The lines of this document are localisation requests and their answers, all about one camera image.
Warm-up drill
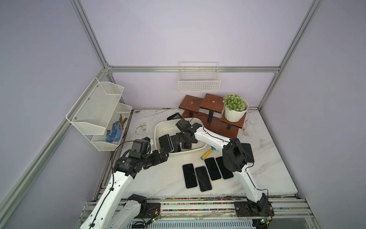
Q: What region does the pink case phone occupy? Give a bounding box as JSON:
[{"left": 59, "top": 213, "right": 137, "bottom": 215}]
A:
[{"left": 195, "top": 166, "right": 212, "bottom": 192}]

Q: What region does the blue cloth in shelf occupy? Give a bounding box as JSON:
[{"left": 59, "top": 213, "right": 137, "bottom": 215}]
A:
[{"left": 105, "top": 121, "right": 122, "bottom": 143}]

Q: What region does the blue yellow garden rake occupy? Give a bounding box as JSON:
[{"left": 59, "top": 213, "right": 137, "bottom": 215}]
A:
[{"left": 200, "top": 147, "right": 216, "bottom": 160}]

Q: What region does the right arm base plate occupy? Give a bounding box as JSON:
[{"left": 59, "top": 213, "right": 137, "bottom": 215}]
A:
[{"left": 234, "top": 201, "right": 275, "bottom": 217}]

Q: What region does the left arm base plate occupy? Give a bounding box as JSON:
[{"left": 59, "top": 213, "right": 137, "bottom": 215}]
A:
[{"left": 121, "top": 201, "right": 161, "bottom": 219}]

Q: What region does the light blue case phone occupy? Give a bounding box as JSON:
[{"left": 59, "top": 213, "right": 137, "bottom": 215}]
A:
[{"left": 204, "top": 157, "right": 222, "bottom": 181}]

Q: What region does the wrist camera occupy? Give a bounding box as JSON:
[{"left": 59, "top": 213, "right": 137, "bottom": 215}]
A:
[
  {"left": 129, "top": 137, "right": 152, "bottom": 159},
  {"left": 175, "top": 118, "right": 192, "bottom": 132}
]

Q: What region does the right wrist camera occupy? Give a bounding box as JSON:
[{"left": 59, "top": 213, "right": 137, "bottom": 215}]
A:
[{"left": 175, "top": 118, "right": 192, "bottom": 132}]

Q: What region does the white mesh two-tier shelf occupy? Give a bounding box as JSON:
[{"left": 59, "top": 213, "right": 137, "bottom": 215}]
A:
[{"left": 66, "top": 78, "right": 132, "bottom": 151}]

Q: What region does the black plastic scoop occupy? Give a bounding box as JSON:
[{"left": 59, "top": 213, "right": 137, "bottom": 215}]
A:
[{"left": 167, "top": 113, "right": 182, "bottom": 121}]

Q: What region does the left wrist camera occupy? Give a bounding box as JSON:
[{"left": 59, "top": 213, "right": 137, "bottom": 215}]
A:
[{"left": 129, "top": 137, "right": 152, "bottom": 159}]

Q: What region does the white plastic storage box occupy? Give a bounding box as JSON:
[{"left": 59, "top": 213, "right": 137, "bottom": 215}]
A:
[{"left": 153, "top": 118, "right": 208, "bottom": 156}]

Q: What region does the white pot green plant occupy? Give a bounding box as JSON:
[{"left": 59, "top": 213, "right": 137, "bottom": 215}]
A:
[{"left": 223, "top": 94, "right": 249, "bottom": 123}]

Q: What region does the clear case phone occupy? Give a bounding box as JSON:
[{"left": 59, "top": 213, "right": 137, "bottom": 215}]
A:
[{"left": 183, "top": 164, "right": 198, "bottom": 189}]

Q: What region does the dark phone bottom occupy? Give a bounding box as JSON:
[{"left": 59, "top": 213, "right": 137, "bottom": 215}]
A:
[{"left": 241, "top": 143, "right": 254, "bottom": 163}]

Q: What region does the white wire wall basket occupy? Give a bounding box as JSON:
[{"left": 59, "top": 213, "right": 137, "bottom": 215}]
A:
[{"left": 178, "top": 62, "right": 221, "bottom": 92}]

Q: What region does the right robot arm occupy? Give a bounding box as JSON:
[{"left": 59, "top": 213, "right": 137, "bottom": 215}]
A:
[{"left": 175, "top": 118, "right": 270, "bottom": 215}]

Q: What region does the brown wooden tiered stand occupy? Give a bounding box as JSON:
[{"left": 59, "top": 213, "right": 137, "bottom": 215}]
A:
[{"left": 179, "top": 94, "right": 246, "bottom": 138}]

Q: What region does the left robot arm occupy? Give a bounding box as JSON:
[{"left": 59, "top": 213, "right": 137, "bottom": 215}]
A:
[{"left": 80, "top": 138, "right": 171, "bottom": 229}]

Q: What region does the white case phone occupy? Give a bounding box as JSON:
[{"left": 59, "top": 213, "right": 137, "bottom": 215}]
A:
[
  {"left": 158, "top": 134, "right": 174, "bottom": 154},
  {"left": 171, "top": 135, "right": 182, "bottom": 153}
]

